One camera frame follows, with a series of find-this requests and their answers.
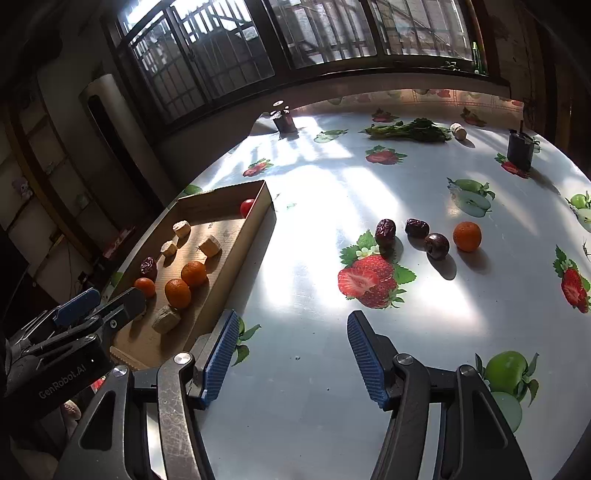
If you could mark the dark red date in tray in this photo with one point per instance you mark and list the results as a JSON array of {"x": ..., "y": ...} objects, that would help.
[{"x": 148, "y": 268}]

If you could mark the small dark red jar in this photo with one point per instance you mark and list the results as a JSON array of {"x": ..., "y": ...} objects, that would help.
[{"x": 282, "y": 118}]

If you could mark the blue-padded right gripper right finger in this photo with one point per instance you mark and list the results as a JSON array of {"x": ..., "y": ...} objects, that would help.
[{"x": 374, "y": 356}]

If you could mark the beige chunk large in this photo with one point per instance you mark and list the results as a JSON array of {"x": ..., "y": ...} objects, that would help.
[{"x": 210, "y": 246}]

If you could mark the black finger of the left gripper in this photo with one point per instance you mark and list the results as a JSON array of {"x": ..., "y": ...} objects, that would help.
[{"x": 123, "y": 309}]

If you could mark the small orange in tray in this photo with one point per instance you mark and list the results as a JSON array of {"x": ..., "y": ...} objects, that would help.
[{"x": 146, "y": 286}]

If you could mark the beige fibrous block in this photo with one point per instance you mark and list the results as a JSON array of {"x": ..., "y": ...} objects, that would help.
[{"x": 165, "y": 319}]

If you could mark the beige chunk far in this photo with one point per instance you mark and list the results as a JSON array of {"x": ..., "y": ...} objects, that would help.
[{"x": 181, "y": 229}]

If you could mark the orange tangerine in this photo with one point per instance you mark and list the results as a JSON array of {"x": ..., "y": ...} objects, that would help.
[
  {"x": 194, "y": 274},
  {"x": 467, "y": 236},
  {"x": 177, "y": 293}
]

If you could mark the dark purple plum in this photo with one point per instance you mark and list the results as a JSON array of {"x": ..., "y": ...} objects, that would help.
[{"x": 437, "y": 246}]

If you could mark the black cup with plant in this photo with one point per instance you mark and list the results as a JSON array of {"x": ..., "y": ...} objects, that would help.
[{"x": 520, "y": 149}]

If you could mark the green bottle on sill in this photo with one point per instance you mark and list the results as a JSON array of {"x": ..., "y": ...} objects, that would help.
[{"x": 477, "y": 64}]

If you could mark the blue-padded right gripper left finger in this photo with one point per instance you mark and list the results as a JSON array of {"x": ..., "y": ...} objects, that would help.
[{"x": 212, "y": 353}]

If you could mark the beige chunk small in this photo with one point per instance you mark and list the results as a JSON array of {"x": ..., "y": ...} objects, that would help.
[{"x": 168, "y": 249}]

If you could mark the red cherry tomato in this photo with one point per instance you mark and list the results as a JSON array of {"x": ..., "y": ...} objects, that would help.
[{"x": 246, "y": 206}]

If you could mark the green leafy vegetable bunch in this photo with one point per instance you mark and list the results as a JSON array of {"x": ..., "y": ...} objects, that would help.
[{"x": 421, "y": 130}]

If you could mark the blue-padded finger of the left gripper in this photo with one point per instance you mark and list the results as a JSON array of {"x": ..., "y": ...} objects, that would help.
[{"x": 77, "y": 308}]

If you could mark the white standing air conditioner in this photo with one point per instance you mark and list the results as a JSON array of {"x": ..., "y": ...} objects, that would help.
[{"x": 123, "y": 138}]

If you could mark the dark red date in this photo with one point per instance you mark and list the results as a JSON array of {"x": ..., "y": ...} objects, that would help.
[
  {"x": 385, "y": 233},
  {"x": 148, "y": 268},
  {"x": 417, "y": 229}
]

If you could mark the brown cardboard tray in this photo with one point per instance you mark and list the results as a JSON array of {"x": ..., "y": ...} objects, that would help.
[{"x": 216, "y": 213}]

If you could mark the orange tangerine in tray front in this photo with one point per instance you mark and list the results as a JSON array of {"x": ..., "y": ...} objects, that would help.
[{"x": 177, "y": 293}]

